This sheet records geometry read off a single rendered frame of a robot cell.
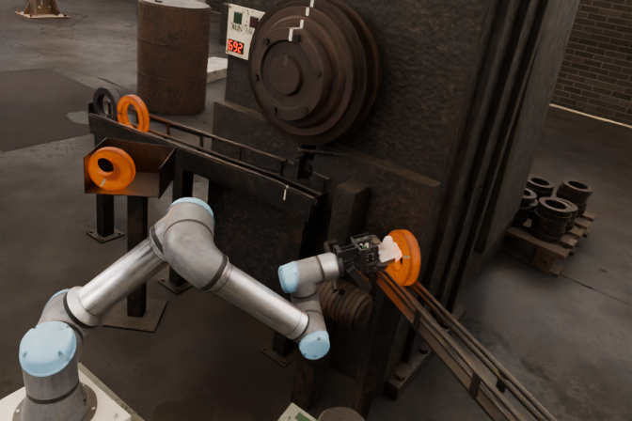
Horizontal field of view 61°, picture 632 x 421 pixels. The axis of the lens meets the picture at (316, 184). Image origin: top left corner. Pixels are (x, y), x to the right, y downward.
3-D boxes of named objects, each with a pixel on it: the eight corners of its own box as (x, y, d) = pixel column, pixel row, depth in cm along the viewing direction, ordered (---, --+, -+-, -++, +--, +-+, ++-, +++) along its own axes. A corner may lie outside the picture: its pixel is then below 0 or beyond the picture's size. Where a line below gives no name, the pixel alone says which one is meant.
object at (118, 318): (108, 293, 229) (105, 137, 200) (169, 302, 230) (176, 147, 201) (88, 324, 211) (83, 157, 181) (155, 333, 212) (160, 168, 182)
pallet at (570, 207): (376, 197, 359) (389, 136, 341) (431, 170, 420) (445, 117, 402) (557, 278, 297) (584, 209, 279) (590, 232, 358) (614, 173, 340)
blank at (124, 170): (102, 138, 184) (99, 141, 181) (143, 163, 187) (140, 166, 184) (84, 171, 189) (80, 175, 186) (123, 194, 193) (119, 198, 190)
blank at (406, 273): (394, 285, 158) (384, 285, 157) (390, 232, 160) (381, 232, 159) (423, 285, 144) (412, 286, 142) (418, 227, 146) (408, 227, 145)
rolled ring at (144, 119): (129, 145, 237) (135, 143, 240) (149, 126, 226) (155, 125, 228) (111, 108, 238) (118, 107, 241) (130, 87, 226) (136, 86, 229)
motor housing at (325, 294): (302, 379, 201) (323, 259, 179) (350, 412, 190) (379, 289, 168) (280, 398, 191) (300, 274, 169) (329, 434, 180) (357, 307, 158)
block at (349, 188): (340, 237, 190) (353, 176, 180) (359, 246, 186) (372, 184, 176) (323, 247, 182) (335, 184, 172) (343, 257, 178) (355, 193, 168)
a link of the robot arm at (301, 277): (279, 286, 147) (275, 259, 143) (317, 274, 149) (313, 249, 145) (287, 302, 140) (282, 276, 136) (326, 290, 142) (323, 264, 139)
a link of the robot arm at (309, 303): (297, 340, 143) (292, 307, 138) (292, 313, 153) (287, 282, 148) (326, 335, 143) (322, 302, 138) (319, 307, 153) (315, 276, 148)
